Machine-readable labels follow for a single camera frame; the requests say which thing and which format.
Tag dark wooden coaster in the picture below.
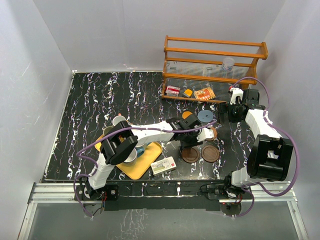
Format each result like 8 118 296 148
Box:
181 147 200 164
201 145 220 163

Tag light wooden coaster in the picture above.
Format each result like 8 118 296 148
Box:
206 126 218 141

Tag blue silicone coaster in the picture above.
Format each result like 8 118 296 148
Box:
197 110 214 123

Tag orange silicone coaster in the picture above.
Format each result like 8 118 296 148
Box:
182 111 193 119

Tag white yellow box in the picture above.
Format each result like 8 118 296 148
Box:
150 156 177 176

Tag yellow tray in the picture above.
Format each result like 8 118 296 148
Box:
89 121 172 185

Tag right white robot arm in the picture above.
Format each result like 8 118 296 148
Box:
218 86 294 199

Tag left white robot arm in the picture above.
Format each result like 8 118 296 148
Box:
79 115 213 200

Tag clear plastic cup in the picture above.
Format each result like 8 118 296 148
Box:
221 57 235 72

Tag grey cup white inside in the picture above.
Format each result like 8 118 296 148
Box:
123 148 138 167

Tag brown white cup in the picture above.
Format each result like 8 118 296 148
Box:
112 115 126 127

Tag grey green cup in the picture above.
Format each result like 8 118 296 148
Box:
102 126 114 136

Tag orange snack packet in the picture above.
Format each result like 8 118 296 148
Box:
193 87 216 102

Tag yellow grey sponge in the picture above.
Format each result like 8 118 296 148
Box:
182 89 193 98

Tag blue mug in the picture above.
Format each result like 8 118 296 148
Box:
135 143 148 158

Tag orange wooden shelf rack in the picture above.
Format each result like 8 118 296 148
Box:
161 36 269 103

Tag red white box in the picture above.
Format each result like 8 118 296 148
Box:
165 85 181 97

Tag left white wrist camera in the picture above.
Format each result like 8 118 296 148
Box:
196 127 212 142

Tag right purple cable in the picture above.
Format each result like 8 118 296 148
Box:
229 76 300 218

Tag purple cable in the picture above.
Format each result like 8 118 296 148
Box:
229 76 300 218
73 120 218 221

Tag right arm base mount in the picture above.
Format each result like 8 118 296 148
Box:
199 173 246 218

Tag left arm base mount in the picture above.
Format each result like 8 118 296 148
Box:
72 174 120 221

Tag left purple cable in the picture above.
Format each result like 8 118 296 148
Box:
73 120 218 221

